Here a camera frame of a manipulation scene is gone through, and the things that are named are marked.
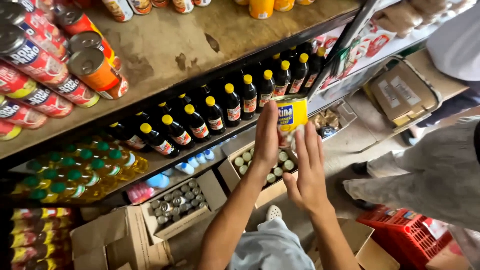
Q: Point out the person's right hand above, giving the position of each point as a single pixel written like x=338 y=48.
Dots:
x=309 y=183

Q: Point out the person's left hand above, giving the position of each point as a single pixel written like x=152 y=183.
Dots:
x=265 y=146

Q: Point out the person's left fingers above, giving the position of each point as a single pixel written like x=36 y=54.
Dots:
x=269 y=119

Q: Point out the yellow corned beef can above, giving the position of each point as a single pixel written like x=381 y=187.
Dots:
x=293 y=112

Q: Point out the carton of white-lidded cans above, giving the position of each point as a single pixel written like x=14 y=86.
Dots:
x=262 y=176

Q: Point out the row of dark sauce bottles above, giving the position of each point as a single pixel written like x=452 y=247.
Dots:
x=210 y=112

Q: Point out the person's white shoe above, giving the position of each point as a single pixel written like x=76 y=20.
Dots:
x=273 y=212

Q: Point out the wooden shelf unit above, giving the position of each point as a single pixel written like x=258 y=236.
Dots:
x=187 y=48

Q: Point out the orange plastic bottle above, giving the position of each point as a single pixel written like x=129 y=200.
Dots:
x=261 y=9
x=304 y=2
x=284 y=5

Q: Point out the carton of silver cans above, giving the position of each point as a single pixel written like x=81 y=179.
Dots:
x=180 y=204

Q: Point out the light blue packet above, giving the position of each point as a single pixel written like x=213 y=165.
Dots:
x=157 y=180

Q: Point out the person's grey shorts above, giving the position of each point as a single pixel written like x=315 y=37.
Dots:
x=270 y=247

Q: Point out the white-labelled tin can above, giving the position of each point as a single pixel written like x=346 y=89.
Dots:
x=139 y=5
x=202 y=2
x=118 y=8
x=160 y=3
x=183 y=5

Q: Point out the rack of packaged goods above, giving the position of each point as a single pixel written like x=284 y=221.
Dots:
x=378 y=41

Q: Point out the pink packet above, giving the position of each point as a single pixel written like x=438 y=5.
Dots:
x=139 y=193

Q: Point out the orange-labelled tin can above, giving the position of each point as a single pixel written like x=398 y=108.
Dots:
x=98 y=71
x=117 y=88
x=77 y=22
x=107 y=52

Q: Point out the plain brown cardboard carton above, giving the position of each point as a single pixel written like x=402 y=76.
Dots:
x=369 y=251

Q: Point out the red plastic basket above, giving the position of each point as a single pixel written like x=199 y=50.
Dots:
x=403 y=236

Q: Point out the group of green-capped oil bottles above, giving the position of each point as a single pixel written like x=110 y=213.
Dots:
x=82 y=172

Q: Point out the empty open cardboard carton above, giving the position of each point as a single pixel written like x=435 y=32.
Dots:
x=120 y=243

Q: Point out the stack of red-labelled cans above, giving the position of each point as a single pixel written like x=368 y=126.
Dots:
x=33 y=63

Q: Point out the stack of red yellow packets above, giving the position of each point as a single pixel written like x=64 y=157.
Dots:
x=37 y=240

